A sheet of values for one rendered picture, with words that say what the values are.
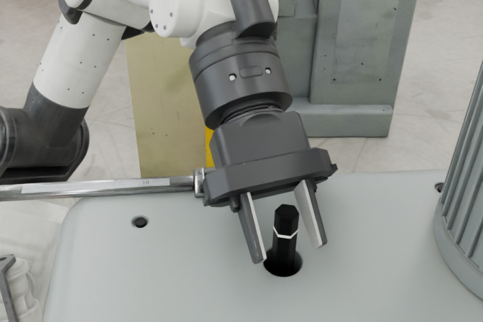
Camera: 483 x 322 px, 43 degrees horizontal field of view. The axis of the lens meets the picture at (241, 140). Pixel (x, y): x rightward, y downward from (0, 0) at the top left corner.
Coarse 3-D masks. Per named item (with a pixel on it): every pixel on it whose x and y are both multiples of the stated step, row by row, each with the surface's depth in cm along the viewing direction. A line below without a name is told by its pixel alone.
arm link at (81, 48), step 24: (72, 0) 79; (72, 24) 85; (96, 24) 84; (120, 24) 87; (48, 48) 89; (72, 48) 86; (96, 48) 86; (48, 72) 88; (72, 72) 87; (96, 72) 89; (48, 96) 89; (72, 96) 90
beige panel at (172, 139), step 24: (144, 48) 240; (168, 48) 241; (144, 72) 247; (168, 72) 247; (144, 96) 254; (168, 96) 255; (192, 96) 256; (144, 120) 262; (168, 120) 263; (192, 120) 264; (144, 144) 270; (168, 144) 272; (192, 144) 273; (144, 168) 279; (168, 168) 280; (192, 168) 282
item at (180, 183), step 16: (176, 176) 66; (192, 176) 66; (0, 192) 64; (16, 192) 64; (32, 192) 64; (48, 192) 64; (64, 192) 64; (80, 192) 64; (96, 192) 64; (112, 192) 64; (128, 192) 64; (144, 192) 65; (160, 192) 65
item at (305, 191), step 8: (304, 184) 56; (312, 184) 57; (296, 192) 59; (304, 192) 56; (312, 192) 56; (296, 200) 59; (304, 200) 57; (312, 200) 56; (304, 208) 57; (312, 208) 56; (304, 216) 58; (312, 216) 56; (320, 216) 56; (312, 224) 56; (320, 224) 56; (312, 232) 56; (320, 232) 55; (312, 240) 57; (320, 240) 55
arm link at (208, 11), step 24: (168, 0) 59; (192, 0) 58; (216, 0) 59; (240, 0) 57; (264, 0) 57; (168, 24) 59; (192, 24) 59; (216, 24) 59; (240, 24) 57; (264, 24) 56; (192, 48) 63; (216, 48) 57; (240, 48) 57; (264, 48) 58; (192, 72) 60
